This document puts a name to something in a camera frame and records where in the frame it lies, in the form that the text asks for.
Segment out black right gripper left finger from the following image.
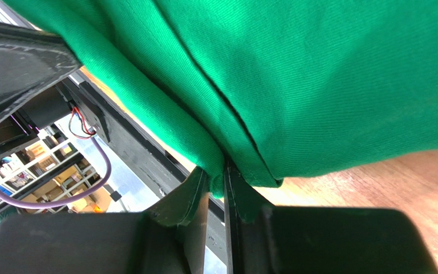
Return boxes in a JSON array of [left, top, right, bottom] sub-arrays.
[[147, 168, 209, 273]]

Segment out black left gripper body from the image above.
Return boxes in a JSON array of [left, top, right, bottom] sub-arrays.
[[0, 22, 82, 158]]

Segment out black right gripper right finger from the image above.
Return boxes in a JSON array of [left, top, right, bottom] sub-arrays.
[[224, 161, 274, 273]]

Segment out green t-shirt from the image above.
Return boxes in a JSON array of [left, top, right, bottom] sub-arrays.
[[7, 1, 438, 198]]

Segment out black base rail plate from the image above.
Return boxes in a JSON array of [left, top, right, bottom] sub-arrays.
[[61, 74, 228, 263]]

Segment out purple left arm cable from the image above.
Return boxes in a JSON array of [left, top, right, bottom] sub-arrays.
[[0, 135, 112, 210]]

